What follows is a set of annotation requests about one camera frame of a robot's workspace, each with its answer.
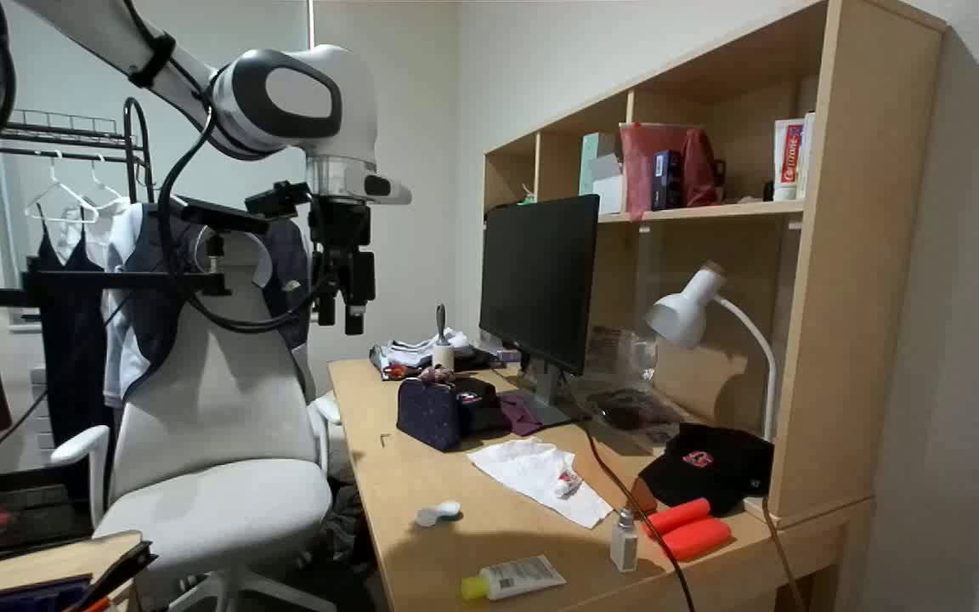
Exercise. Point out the white office chair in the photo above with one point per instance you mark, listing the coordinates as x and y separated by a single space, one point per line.
219 397

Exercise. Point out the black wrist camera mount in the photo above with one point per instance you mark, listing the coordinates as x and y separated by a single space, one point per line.
222 211

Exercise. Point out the white clothes hanger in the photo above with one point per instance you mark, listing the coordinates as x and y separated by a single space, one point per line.
60 195

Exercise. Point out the picture card box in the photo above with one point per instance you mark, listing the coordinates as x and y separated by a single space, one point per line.
794 157

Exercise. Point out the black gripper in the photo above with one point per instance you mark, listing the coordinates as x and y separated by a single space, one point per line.
341 242

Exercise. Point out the orange cylinder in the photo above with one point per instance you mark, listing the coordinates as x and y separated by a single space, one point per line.
678 514
699 538

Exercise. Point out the dark blue box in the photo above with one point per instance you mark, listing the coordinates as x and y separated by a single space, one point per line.
431 417

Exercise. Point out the small white oval case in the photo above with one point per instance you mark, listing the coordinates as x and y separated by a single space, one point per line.
442 510

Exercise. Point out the white hanging shirt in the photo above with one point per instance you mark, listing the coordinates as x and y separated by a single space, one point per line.
119 317

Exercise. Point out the small clear bottle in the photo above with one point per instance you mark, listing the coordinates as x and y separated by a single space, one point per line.
624 544

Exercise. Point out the black hanging top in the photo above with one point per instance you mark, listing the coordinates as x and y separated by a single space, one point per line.
68 340

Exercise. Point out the white tube yellow cap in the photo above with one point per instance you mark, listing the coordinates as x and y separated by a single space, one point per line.
518 578

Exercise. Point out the clear plastic bag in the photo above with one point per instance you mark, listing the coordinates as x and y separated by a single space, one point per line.
630 408

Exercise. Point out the white box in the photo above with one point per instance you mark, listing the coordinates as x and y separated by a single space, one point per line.
609 189

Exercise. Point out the teal book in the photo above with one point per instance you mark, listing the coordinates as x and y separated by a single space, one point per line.
590 162

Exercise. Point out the light wooden board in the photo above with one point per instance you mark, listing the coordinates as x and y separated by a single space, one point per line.
34 567

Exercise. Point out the pile of small clothes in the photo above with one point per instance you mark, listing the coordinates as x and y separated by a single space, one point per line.
408 360

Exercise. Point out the black computer monitor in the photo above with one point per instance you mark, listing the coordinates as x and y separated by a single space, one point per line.
537 284

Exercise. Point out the navy hanging garment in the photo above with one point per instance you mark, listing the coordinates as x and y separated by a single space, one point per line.
281 268

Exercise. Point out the black cap red patch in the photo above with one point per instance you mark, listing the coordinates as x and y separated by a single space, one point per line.
705 465

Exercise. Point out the white desk lamp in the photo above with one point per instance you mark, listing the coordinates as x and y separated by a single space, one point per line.
680 312

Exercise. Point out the red book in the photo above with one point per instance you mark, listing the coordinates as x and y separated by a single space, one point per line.
665 164

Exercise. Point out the black metal clothes rack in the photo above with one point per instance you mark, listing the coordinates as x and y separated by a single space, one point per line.
16 139

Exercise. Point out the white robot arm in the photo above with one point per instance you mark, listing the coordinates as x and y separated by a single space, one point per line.
296 104

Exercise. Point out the purple cloth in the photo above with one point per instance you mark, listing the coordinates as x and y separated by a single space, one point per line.
527 412

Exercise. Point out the wooden desk shelf unit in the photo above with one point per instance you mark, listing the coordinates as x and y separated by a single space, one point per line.
851 284

